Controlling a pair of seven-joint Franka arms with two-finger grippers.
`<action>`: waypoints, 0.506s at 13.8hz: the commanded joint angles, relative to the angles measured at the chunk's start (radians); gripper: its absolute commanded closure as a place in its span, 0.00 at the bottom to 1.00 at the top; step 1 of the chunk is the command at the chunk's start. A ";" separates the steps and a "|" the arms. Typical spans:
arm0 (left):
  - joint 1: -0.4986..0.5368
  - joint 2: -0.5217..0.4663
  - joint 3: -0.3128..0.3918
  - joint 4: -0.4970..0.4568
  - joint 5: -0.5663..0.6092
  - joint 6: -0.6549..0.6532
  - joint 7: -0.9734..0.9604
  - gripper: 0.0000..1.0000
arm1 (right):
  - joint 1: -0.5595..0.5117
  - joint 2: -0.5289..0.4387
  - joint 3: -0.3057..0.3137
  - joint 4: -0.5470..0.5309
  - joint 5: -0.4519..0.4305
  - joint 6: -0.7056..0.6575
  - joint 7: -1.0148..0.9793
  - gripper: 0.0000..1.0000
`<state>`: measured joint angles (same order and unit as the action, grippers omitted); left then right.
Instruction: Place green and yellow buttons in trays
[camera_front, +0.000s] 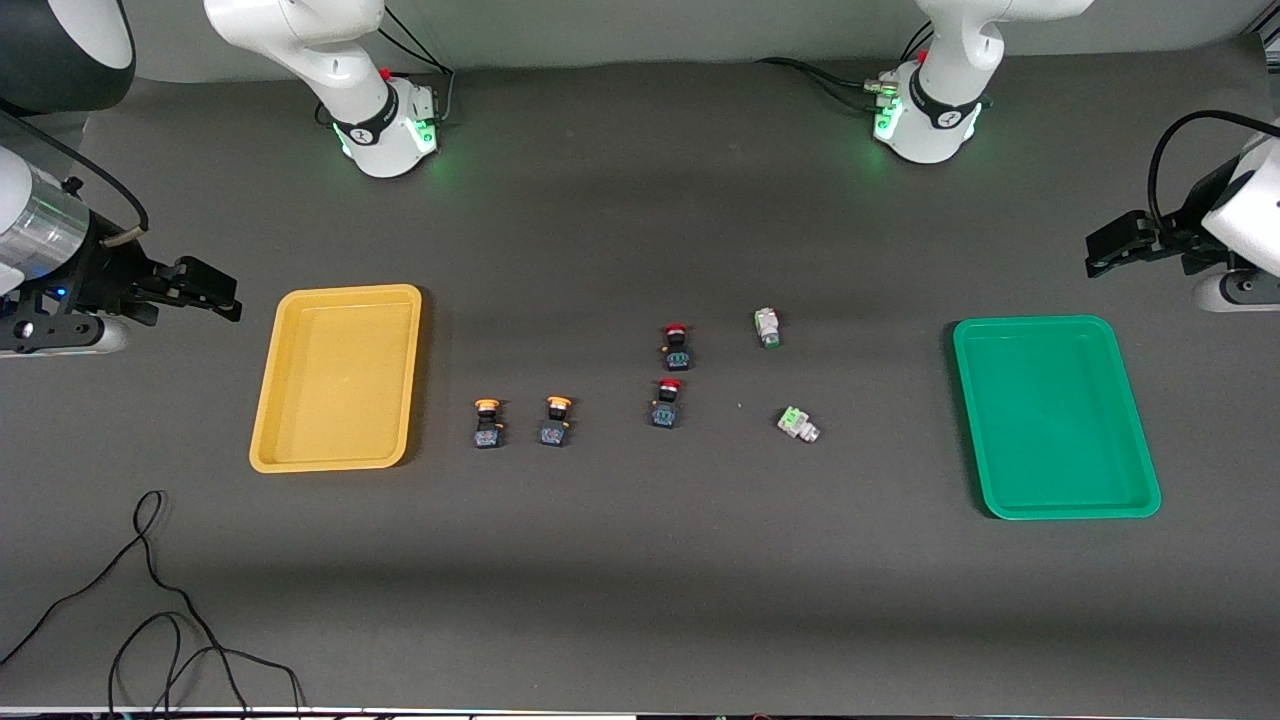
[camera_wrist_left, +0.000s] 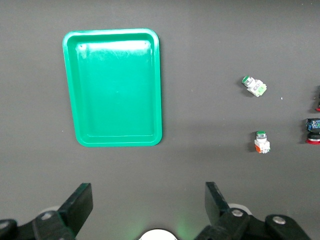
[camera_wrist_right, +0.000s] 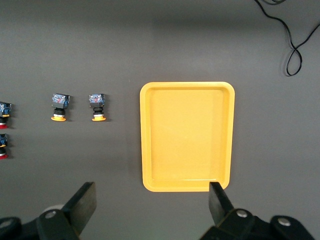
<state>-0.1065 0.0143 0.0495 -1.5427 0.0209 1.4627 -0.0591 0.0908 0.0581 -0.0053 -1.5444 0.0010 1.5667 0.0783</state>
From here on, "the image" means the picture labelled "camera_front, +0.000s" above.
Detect black right base cables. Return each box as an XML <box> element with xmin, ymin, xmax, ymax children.
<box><xmin>372</xmin><ymin>5</ymin><xmax>458</xmax><ymax>129</ymax></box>

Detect black left base cables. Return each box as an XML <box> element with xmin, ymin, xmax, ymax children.
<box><xmin>754</xmin><ymin>22</ymin><xmax>936</xmax><ymax>113</ymax></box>

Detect dark grey table mat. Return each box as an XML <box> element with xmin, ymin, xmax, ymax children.
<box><xmin>0</xmin><ymin>35</ymin><xmax>1280</xmax><ymax>717</ymax></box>

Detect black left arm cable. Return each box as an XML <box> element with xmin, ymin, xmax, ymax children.
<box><xmin>1147</xmin><ymin>109</ymin><xmax>1280</xmax><ymax>238</ymax></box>

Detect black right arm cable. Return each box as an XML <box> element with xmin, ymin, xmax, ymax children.
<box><xmin>0</xmin><ymin>98</ymin><xmax>152</xmax><ymax>248</ymax></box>

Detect yellow plastic tray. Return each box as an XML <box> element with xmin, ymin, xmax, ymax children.
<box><xmin>248</xmin><ymin>284</ymin><xmax>424</xmax><ymax>474</ymax></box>

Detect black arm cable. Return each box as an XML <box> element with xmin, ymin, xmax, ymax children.
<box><xmin>1147</xmin><ymin>109</ymin><xmax>1280</xmax><ymax>238</ymax></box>
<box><xmin>0</xmin><ymin>98</ymin><xmax>152</xmax><ymax>248</ymax></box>

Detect loose thin black cable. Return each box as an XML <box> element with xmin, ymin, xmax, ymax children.
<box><xmin>0</xmin><ymin>489</ymin><xmax>307</xmax><ymax>717</ymax></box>

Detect black base cables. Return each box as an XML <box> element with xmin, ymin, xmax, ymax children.
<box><xmin>754</xmin><ymin>22</ymin><xmax>936</xmax><ymax>113</ymax></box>
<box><xmin>372</xmin><ymin>5</ymin><xmax>458</xmax><ymax>129</ymax></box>

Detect green plastic tray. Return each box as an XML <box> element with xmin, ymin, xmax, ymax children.
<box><xmin>951</xmin><ymin>315</ymin><xmax>1163</xmax><ymax>522</ymax></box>

